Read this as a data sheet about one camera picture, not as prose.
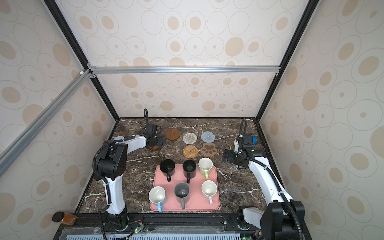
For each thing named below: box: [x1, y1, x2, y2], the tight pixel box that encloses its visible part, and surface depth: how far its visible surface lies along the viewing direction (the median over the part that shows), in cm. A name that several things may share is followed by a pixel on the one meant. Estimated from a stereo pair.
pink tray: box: [148, 164, 220, 212], surface depth 83 cm
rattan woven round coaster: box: [182, 145, 199, 159], surface depth 102 cm
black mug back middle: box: [182, 159, 197, 184], surface depth 87 cm
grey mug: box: [174, 182, 190, 210], surface depth 78 cm
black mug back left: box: [159, 158, 176, 182], surface depth 86 cm
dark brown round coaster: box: [166, 129, 180, 141], surface depth 111 cm
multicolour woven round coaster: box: [182, 132, 198, 145], surface depth 108 cm
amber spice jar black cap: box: [52, 211, 78, 226], surface depth 69 cm
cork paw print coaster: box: [200, 142, 218, 158], surface depth 102 cm
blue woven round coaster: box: [201, 131, 216, 144], surface depth 111 cm
